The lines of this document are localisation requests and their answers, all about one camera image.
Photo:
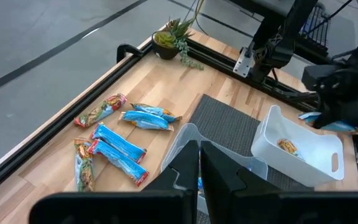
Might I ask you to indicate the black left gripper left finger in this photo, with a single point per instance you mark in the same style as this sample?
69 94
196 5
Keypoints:
120 208

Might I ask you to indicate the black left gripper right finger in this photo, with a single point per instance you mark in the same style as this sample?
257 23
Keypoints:
275 208

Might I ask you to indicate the orange-ended blue granola bar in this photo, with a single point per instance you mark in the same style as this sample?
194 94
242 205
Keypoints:
337 127
287 146
145 121

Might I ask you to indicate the red-ended blue granola bar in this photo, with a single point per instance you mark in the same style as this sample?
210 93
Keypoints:
118 161
118 143

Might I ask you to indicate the orange-ended green granola bar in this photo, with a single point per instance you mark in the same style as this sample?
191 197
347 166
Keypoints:
84 165

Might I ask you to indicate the purple-ended blue granola bar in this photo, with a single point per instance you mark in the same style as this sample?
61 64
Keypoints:
199 183

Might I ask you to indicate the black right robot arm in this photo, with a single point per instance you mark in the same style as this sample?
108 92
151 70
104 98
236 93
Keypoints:
284 37

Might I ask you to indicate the red-ended green granola bar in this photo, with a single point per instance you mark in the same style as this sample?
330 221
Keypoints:
101 110

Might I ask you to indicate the white plastic bin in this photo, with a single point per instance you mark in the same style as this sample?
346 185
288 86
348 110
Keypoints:
306 168

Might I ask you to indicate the grey woven placemat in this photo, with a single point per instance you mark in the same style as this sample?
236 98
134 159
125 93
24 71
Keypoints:
225 124

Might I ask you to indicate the clear plastic bin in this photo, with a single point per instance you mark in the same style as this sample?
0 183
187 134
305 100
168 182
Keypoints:
185 133

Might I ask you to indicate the silver mounting plate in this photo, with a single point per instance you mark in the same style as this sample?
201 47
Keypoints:
243 62

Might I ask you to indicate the grey desk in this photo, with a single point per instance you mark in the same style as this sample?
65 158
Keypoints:
272 6

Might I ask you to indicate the green plant sprig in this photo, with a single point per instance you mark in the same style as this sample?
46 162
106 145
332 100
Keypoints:
169 40

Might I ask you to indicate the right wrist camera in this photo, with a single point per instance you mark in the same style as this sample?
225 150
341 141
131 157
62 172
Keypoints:
320 76

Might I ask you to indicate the black frame clamp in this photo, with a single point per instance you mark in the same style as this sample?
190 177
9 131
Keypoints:
126 49

